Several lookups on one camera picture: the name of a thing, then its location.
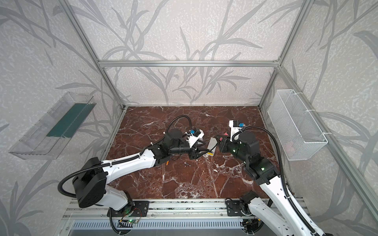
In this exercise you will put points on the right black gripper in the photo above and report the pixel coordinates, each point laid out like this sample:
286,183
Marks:
222,144

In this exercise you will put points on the white wire mesh basket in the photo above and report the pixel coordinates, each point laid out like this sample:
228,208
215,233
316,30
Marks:
299,134

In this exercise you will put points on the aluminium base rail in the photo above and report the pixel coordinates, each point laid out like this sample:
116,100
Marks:
163,208

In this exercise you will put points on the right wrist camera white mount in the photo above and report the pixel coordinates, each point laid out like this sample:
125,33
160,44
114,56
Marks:
235,126

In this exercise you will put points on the clear plastic wall bin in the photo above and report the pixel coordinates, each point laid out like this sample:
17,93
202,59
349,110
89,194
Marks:
51,134

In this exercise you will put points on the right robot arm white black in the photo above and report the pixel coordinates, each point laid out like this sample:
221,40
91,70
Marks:
290,219

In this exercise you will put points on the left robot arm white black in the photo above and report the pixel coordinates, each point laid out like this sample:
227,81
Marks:
90,185

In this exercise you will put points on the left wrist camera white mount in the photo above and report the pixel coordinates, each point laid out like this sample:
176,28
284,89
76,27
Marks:
194,136

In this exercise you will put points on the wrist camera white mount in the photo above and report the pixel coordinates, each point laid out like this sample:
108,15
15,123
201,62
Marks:
194,136
235,126

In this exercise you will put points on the white remote control yellow buttons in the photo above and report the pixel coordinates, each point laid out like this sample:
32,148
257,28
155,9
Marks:
212,145

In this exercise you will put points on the aluminium frame crossbar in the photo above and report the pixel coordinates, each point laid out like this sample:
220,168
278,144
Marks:
155,63

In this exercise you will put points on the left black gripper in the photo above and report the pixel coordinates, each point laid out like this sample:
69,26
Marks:
193,152

